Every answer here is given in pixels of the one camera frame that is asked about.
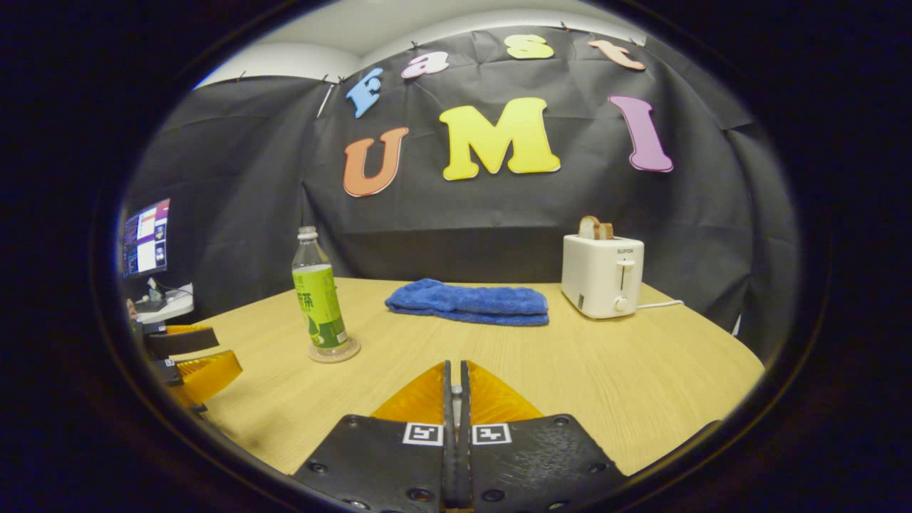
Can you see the round wooden coaster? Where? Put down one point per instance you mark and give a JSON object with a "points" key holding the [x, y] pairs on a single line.
{"points": [[349, 353]]}

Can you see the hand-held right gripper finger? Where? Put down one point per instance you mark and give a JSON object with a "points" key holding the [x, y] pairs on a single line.
{"points": [[464, 406], [448, 406]]}

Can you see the green label water bottle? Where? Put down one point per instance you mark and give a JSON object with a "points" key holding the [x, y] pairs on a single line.
{"points": [[319, 306]]}

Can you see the bread slice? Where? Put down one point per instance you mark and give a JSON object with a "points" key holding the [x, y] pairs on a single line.
{"points": [[595, 229]]}

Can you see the white toaster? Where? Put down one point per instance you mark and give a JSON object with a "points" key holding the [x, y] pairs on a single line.
{"points": [[598, 278]]}

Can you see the black backdrop cloth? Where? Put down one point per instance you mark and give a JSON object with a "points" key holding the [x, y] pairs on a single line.
{"points": [[463, 228]]}

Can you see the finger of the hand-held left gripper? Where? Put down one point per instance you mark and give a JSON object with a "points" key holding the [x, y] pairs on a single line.
{"points": [[210, 374], [185, 342]]}

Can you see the blue towel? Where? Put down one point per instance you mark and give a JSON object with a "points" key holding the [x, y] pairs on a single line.
{"points": [[467, 303]]}

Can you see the white teacup lid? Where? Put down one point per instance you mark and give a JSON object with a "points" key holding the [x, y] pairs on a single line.
{"points": [[456, 390]]}

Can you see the white side desk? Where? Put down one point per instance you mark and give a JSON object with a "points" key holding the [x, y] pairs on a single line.
{"points": [[174, 306]]}

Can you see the computer monitor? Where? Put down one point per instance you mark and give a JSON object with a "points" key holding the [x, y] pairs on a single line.
{"points": [[146, 239]]}

